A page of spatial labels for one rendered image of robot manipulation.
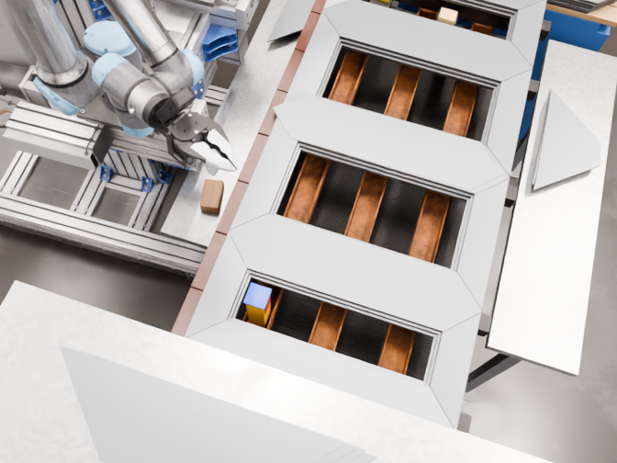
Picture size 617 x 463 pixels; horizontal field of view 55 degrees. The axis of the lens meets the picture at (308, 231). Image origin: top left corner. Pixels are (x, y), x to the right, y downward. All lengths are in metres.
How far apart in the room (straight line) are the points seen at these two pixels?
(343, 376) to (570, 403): 1.31
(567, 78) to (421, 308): 1.08
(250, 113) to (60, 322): 1.01
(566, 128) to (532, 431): 1.18
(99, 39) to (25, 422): 0.89
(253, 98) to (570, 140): 1.08
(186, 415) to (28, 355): 0.39
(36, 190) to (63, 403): 1.40
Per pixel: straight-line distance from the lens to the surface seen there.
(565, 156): 2.11
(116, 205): 2.55
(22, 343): 1.51
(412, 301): 1.67
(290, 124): 1.88
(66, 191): 2.64
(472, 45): 2.19
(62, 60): 1.49
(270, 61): 2.26
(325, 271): 1.66
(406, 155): 1.86
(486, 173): 1.90
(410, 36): 2.16
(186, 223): 1.93
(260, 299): 1.59
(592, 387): 2.74
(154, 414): 1.37
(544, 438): 2.62
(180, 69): 1.35
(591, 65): 2.44
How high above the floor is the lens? 2.40
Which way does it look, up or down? 65 degrees down
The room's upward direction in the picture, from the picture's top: 6 degrees clockwise
